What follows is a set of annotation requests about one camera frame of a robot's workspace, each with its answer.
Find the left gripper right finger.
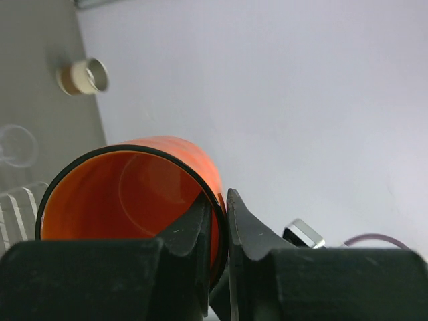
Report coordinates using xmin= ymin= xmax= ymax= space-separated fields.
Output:
xmin=227 ymin=189 xmax=427 ymax=320

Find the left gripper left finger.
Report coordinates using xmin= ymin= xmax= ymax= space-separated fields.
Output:
xmin=1 ymin=195 xmax=211 ymax=320

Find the orange mug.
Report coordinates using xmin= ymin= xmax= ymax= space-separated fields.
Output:
xmin=35 ymin=136 xmax=228 ymax=286

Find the clear plastic cup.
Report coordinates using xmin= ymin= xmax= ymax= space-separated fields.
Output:
xmin=1 ymin=124 xmax=39 ymax=168

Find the steel cup with sleeve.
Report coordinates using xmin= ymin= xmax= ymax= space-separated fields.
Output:
xmin=56 ymin=58 xmax=109 ymax=96

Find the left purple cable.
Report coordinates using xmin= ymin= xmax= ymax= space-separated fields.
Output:
xmin=342 ymin=233 xmax=412 ymax=251

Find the wire dish rack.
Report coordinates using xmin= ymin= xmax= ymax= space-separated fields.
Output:
xmin=0 ymin=181 xmax=48 ymax=256

